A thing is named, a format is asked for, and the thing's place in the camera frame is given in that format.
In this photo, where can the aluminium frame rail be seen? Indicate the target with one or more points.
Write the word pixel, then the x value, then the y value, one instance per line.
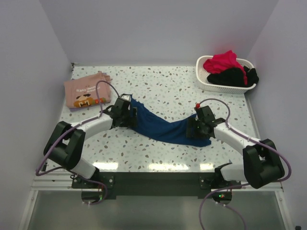
pixel 52 182

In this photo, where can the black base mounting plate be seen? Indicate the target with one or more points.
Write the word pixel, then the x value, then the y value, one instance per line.
pixel 197 184

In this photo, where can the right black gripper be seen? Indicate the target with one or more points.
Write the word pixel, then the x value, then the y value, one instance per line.
pixel 191 122

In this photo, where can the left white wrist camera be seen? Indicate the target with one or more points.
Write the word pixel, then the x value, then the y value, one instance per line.
pixel 126 97

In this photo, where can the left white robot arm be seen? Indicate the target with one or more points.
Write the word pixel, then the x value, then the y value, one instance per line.
pixel 65 145

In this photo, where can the folded pink t shirt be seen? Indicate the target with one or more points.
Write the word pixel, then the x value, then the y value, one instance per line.
pixel 86 91

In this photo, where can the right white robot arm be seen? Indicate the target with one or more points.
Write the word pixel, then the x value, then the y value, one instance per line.
pixel 261 164

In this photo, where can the black t shirt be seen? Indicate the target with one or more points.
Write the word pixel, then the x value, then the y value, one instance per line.
pixel 234 77

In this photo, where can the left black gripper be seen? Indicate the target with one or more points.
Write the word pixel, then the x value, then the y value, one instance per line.
pixel 131 120

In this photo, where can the blue t shirt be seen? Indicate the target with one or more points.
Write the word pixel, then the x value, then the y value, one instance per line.
pixel 154 127

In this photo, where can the white plastic basket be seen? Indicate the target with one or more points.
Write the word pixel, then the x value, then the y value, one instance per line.
pixel 202 75

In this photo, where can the red t shirt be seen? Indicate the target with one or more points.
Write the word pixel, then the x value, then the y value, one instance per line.
pixel 221 62

